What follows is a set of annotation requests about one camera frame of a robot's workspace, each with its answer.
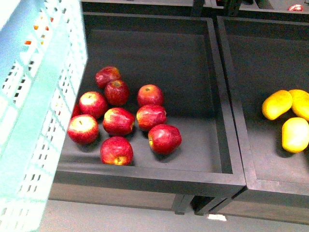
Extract light blue plastic basket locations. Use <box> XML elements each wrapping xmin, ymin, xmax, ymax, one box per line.
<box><xmin>0</xmin><ymin>0</ymin><xmax>87</xmax><ymax>232</ymax></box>

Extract black mango display bin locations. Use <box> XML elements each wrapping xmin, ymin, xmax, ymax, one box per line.
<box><xmin>193</xmin><ymin>15</ymin><xmax>309</xmax><ymax>225</ymax></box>

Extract yellow mango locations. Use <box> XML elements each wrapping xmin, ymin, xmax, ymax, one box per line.
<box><xmin>289</xmin><ymin>89</ymin><xmax>309</xmax><ymax>121</ymax></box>
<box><xmin>262</xmin><ymin>90</ymin><xmax>293</xmax><ymax>120</ymax></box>
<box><xmin>281</xmin><ymin>117</ymin><xmax>309</xmax><ymax>153</ymax></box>

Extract red apple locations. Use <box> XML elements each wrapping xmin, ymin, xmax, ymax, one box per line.
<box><xmin>79</xmin><ymin>91</ymin><xmax>109</xmax><ymax>119</ymax></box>
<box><xmin>104</xmin><ymin>80</ymin><xmax>129</xmax><ymax>106</ymax></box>
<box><xmin>102</xmin><ymin>107</ymin><xmax>135</xmax><ymax>136</ymax></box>
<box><xmin>95</xmin><ymin>66</ymin><xmax>121</xmax><ymax>89</ymax></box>
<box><xmin>67</xmin><ymin>114</ymin><xmax>99</xmax><ymax>145</ymax></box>
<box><xmin>148</xmin><ymin>124</ymin><xmax>182</xmax><ymax>155</ymax></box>
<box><xmin>136</xmin><ymin>104</ymin><xmax>167</xmax><ymax>131</ymax></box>
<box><xmin>100</xmin><ymin>136</ymin><xmax>133</xmax><ymax>166</ymax></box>
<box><xmin>137</xmin><ymin>84</ymin><xmax>164</xmax><ymax>107</ymax></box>

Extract black apple display bin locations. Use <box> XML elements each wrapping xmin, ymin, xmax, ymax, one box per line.
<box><xmin>49</xmin><ymin>13</ymin><xmax>245</xmax><ymax>214</ymax></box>

